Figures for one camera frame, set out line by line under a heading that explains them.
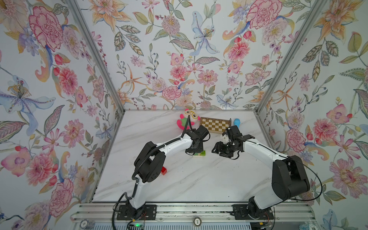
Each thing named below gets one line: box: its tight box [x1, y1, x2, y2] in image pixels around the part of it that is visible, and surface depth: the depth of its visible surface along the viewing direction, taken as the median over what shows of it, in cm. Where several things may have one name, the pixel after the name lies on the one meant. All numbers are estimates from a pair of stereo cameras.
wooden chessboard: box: [199, 116, 230, 134], surface depth 112 cm
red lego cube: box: [161, 166, 168, 176], surface depth 87 cm
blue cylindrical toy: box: [233, 118, 241, 129], surface depth 112 cm
